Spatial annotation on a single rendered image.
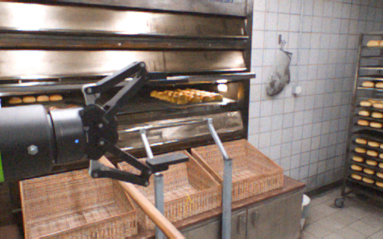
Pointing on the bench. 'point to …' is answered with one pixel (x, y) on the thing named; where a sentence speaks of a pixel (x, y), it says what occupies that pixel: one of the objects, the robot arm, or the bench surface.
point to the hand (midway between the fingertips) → (179, 120)
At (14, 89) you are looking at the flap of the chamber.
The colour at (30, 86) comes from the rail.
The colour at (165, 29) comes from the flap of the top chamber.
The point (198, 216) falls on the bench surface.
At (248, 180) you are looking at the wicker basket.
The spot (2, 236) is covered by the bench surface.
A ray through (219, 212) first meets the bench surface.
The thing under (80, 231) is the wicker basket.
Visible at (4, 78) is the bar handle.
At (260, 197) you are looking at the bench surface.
